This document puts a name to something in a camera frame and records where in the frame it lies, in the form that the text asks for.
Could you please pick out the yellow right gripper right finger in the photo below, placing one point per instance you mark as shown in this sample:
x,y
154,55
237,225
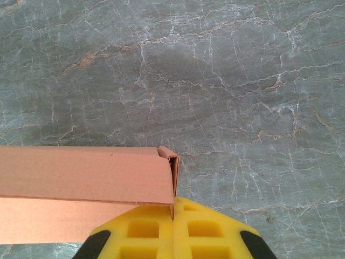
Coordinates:
x,y
180,240

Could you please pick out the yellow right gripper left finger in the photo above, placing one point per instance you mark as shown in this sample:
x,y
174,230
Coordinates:
x,y
164,240

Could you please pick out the orange paper box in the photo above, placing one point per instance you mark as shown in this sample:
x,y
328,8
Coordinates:
x,y
81,172

